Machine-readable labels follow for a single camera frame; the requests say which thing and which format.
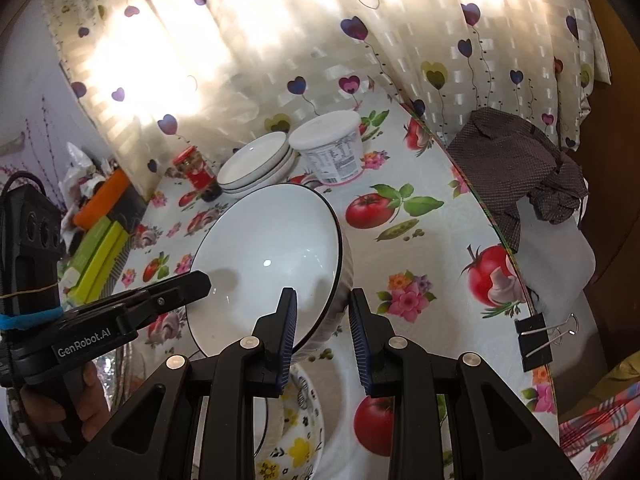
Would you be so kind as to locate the person's left hand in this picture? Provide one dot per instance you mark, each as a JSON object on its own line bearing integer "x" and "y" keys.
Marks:
{"x": 91, "y": 402}

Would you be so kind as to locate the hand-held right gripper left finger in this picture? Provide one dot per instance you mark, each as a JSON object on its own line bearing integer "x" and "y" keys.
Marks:
{"x": 287, "y": 346}

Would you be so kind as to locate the striped box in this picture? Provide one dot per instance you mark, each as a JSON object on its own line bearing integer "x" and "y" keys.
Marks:
{"x": 127, "y": 247}

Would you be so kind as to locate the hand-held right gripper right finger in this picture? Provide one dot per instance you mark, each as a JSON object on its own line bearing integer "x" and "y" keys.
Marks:
{"x": 359, "y": 346}

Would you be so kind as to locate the heart print curtain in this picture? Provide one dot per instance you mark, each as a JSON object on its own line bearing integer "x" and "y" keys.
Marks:
{"x": 300, "y": 35}

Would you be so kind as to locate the crumpled white plastic bag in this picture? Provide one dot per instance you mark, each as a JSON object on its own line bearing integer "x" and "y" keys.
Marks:
{"x": 82, "y": 170}

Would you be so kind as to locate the black binder clip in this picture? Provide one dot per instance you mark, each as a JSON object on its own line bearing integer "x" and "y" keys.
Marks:
{"x": 532, "y": 342}

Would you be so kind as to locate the orange box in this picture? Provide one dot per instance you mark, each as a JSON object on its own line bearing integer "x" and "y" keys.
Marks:
{"x": 100, "y": 197}

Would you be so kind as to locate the round aluminium foil pan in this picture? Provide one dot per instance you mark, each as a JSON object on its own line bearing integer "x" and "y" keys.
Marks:
{"x": 125, "y": 366}

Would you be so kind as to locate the fruit and flower print tablecloth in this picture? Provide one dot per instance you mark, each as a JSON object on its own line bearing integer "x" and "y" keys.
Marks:
{"x": 440, "y": 270}

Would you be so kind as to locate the dark dotted cloth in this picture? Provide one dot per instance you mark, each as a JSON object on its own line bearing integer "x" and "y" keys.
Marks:
{"x": 505, "y": 160}

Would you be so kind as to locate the grey chair seat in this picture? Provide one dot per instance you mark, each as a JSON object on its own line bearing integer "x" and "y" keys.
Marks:
{"x": 555, "y": 260}

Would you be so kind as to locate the white bowl with black rim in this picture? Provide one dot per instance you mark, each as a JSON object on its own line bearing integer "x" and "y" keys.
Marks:
{"x": 270, "y": 250}
{"x": 232, "y": 425}

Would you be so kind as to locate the lime green box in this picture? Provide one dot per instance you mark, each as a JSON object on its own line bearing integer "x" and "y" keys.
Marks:
{"x": 100, "y": 272}

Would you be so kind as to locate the white plastic tub with lid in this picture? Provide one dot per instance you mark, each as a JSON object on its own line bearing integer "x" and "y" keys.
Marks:
{"x": 330, "y": 155}

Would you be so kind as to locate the red plaid cloth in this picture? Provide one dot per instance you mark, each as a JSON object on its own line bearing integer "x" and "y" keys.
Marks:
{"x": 595, "y": 425}

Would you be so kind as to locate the stack of white plates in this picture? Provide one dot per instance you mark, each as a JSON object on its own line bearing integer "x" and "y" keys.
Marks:
{"x": 255, "y": 155}
{"x": 281, "y": 167}

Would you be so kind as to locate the white plate with dark rim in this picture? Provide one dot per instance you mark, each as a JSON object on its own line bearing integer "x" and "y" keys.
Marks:
{"x": 280, "y": 178}

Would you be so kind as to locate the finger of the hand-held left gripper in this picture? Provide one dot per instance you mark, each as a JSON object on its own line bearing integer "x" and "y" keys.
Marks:
{"x": 175, "y": 290}

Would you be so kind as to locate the flower pattern bowl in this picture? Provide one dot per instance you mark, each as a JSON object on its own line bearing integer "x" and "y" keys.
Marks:
{"x": 302, "y": 435}

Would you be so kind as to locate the pale green flat box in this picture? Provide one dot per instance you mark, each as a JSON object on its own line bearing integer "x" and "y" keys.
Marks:
{"x": 92, "y": 245}

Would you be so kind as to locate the person's left forearm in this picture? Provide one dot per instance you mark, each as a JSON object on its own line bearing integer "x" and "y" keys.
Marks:
{"x": 25, "y": 440}

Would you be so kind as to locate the red label sauce jar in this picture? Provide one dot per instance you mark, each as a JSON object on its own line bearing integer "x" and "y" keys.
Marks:
{"x": 197, "y": 172}

